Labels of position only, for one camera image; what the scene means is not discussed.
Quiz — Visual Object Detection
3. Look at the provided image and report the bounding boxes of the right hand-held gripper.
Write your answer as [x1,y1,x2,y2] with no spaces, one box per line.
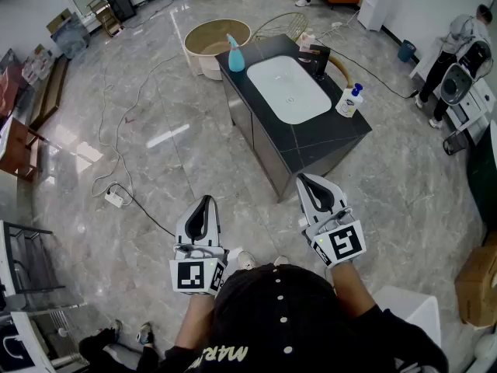
[296,173,367,268]

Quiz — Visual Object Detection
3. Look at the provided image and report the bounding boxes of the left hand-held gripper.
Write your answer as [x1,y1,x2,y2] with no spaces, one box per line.
[169,195,228,297]

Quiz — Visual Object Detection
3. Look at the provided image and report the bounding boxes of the teal soap bottle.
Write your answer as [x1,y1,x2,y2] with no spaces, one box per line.
[227,33,246,72]

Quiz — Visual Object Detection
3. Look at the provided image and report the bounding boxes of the person's right forearm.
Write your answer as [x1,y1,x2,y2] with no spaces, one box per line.
[329,260,378,320]

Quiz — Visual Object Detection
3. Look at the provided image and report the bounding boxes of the person's left forearm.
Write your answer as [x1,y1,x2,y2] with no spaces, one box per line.
[174,291,217,351]

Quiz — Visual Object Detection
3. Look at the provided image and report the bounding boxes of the white soap pump bottle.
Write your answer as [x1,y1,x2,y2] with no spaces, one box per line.
[335,82,365,119]

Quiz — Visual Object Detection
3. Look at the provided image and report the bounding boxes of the person's left shoe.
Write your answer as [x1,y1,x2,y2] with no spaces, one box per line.
[236,249,257,271]

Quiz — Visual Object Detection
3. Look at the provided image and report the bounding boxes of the black sink cabinet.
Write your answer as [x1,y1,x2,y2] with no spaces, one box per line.
[215,33,373,204]

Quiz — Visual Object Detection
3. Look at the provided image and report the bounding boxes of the white power strip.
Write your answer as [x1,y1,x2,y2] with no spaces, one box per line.
[103,190,124,208]

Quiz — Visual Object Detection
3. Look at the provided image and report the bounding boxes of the person's black shirt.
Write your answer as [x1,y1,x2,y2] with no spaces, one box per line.
[157,264,450,373]

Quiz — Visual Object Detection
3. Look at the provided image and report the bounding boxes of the white sink basin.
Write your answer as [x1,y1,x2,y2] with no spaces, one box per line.
[246,54,332,125]

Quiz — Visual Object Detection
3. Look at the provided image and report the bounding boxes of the white box stool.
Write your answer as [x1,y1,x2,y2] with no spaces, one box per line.
[372,285,442,349]

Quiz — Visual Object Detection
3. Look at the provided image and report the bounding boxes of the black faucet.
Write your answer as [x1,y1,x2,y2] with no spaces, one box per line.
[298,44,332,81]

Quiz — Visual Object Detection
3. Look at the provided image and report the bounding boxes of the dark green cabinet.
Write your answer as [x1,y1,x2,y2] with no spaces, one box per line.
[465,120,497,232]

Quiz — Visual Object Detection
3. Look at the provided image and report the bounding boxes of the pink and white pouch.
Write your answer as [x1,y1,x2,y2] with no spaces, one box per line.
[298,28,316,64]

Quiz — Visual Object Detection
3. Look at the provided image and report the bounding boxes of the black metal rack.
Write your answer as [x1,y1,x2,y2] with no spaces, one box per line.
[0,219,85,314]

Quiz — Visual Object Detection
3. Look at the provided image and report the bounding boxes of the teal waste bin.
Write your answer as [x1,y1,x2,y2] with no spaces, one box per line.
[397,39,417,63]

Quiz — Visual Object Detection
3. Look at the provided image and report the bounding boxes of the brown cardboard box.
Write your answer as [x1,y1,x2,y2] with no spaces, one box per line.
[454,231,497,328]

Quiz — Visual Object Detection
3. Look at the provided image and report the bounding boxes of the white round-window appliance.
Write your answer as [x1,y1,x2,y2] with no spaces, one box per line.
[440,40,494,106]

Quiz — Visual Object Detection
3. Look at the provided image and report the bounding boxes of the white drawer cabinet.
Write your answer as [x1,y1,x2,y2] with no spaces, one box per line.
[446,78,497,143]

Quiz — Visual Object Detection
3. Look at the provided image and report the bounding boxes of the brown wooden desk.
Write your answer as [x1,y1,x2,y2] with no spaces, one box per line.
[0,117,46,182]

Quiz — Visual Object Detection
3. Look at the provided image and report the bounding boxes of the wooden step platform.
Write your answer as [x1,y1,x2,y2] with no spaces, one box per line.
[29,54,71,131]

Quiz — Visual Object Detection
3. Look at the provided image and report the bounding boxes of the white water dispenser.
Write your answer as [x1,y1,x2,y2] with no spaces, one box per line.
[356,0,395,33]

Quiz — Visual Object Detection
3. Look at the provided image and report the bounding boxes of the small wooden rack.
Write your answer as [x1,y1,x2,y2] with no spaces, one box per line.
[85,0,122,37]

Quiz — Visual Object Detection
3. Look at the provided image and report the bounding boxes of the black floor cable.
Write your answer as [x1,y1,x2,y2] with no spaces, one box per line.
[112,183,176,237]
[316,39,419,99]

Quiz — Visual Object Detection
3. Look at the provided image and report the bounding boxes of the tan curved hose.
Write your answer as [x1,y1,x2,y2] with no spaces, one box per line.
[329,54,353,89]

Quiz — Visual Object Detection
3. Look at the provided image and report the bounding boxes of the black wire basket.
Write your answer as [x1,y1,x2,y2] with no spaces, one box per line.
[443,129,470,156]

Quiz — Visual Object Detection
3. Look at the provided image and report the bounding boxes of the white floor cable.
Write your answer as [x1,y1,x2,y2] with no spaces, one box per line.
[91,52,183,198]
[316,9,363,43]

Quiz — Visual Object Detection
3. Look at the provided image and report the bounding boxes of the gold wire chair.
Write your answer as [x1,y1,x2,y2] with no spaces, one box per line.
[250,12,310,44]

